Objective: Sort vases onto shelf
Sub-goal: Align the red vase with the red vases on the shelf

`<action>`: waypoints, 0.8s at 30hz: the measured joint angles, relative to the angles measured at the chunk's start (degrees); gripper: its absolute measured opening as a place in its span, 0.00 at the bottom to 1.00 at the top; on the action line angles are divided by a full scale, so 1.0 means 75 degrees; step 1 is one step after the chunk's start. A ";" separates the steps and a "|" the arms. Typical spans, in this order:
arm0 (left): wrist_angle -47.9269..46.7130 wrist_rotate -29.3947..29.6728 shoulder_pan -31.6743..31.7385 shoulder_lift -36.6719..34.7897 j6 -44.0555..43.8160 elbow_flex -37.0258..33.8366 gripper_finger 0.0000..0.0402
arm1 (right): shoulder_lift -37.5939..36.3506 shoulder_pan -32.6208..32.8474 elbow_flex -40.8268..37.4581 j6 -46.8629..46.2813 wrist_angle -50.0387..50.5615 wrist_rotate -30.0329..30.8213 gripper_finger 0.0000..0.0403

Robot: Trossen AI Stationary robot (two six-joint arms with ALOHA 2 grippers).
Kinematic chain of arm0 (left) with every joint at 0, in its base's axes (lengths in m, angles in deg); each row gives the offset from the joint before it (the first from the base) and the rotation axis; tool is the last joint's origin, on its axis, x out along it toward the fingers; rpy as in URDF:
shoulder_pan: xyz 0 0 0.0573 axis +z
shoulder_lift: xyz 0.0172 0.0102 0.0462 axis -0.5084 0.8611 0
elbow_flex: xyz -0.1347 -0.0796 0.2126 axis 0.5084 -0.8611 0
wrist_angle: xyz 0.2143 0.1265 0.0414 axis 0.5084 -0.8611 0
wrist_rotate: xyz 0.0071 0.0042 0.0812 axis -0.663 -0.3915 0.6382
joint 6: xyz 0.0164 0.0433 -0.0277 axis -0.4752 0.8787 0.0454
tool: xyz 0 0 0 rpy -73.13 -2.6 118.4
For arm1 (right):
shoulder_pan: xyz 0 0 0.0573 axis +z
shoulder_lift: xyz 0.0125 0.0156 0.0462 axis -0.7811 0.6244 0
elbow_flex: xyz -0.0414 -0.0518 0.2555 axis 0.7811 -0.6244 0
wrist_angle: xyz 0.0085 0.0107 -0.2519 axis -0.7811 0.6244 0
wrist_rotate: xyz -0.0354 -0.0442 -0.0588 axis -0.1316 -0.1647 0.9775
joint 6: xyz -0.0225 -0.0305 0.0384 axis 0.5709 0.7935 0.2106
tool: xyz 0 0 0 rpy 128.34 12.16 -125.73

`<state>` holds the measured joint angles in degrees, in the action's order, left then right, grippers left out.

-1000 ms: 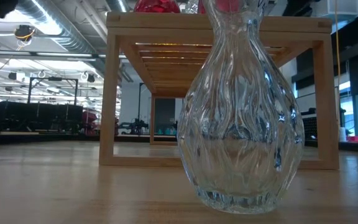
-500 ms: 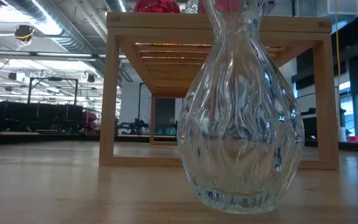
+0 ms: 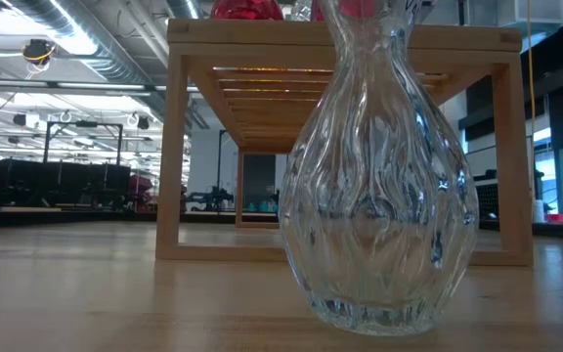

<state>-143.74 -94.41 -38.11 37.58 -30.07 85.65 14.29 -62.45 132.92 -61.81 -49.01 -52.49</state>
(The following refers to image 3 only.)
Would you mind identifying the clear ribbed bulbous glass vase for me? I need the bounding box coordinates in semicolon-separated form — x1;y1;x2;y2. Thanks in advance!
278;0;481;338

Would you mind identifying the black perforated crate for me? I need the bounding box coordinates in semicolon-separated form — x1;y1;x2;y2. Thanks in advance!
475;181;500;222

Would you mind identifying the red glass vase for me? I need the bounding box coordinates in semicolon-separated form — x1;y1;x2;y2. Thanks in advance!
310;0;378;22
210;0;285;22

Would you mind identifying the black ceiling device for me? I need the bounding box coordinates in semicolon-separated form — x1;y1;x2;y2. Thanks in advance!
21;38;57;67

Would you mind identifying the silver ventilation duct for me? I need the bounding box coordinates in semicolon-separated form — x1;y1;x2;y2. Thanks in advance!
7;0;204;128

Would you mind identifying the wooden slatted shelf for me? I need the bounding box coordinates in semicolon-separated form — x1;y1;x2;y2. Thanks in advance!
154;18;535;268

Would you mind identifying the clear diamond-pattern glass vase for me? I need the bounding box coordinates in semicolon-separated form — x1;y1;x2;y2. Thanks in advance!
289;0;313;22

